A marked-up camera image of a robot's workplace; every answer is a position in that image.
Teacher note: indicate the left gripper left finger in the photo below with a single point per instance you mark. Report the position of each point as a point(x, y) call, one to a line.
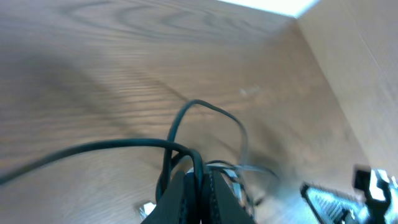
point(168, 208)

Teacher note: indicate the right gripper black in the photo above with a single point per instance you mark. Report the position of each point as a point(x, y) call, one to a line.
point(333, 207)

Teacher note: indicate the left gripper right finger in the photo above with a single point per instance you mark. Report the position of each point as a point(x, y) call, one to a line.
point(218, 204)

